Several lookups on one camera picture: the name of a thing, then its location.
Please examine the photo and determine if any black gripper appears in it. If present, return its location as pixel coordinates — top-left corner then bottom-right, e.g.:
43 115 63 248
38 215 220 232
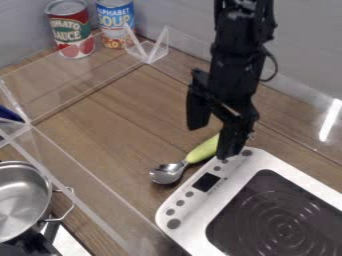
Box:
186 47 266 160

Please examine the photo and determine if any green handled metal spoon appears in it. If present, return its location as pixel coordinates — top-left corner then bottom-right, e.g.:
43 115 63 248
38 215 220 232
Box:
150 135 220 185

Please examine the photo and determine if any white and black stove top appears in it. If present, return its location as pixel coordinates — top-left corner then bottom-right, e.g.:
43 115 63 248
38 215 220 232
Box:
156 147 342 256

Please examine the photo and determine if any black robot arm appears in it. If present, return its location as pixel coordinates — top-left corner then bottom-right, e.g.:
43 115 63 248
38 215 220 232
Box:
186 0 277 160

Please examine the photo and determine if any black stove under pot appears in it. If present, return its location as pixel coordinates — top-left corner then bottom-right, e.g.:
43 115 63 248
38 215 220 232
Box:
0 224 94 256

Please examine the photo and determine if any alphabet soup can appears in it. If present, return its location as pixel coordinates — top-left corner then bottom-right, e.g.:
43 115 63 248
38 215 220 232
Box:
97 0 136 49

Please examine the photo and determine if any tomato sauce can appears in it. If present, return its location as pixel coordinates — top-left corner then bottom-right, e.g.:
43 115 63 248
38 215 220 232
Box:
46 0 95 59

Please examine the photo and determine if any clear acrylic divider strip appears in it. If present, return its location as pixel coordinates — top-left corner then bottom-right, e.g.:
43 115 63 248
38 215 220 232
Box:
0 79 134 256

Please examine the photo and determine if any blue object at left edge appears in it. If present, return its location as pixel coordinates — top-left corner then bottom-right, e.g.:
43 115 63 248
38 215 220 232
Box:
0 105 25 123

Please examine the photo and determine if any stainless steel pot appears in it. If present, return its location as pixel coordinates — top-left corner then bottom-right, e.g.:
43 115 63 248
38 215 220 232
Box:
0 161 74 243

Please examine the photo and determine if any clear acrylic corner bracket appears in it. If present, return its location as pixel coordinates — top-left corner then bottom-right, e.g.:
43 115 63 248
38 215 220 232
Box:
125 24 169 65

